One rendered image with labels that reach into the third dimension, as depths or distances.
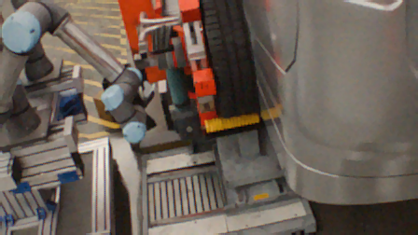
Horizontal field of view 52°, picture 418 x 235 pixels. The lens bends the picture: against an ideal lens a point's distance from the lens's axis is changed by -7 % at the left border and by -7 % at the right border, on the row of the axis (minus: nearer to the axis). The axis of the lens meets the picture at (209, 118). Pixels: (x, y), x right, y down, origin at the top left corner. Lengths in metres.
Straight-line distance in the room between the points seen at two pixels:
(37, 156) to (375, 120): 1.36
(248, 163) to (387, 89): 1.42
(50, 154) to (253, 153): 1.02
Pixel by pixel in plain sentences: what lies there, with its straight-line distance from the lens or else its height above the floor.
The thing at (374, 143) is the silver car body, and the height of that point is 1.05.
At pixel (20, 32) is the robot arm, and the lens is 1.45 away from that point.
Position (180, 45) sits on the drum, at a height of 0.90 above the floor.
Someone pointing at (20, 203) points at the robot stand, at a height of 0.32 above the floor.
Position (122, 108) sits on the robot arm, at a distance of 1.49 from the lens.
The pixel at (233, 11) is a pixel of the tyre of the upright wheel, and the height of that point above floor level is 1.08.
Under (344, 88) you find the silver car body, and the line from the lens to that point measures 1.01.
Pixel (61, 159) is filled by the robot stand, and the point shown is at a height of 0.65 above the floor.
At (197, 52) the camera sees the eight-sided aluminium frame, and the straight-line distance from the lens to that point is 1.78.
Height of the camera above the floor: 1.73
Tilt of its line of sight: 34 degrees down
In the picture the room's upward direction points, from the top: 11 degrees counter-clockwise
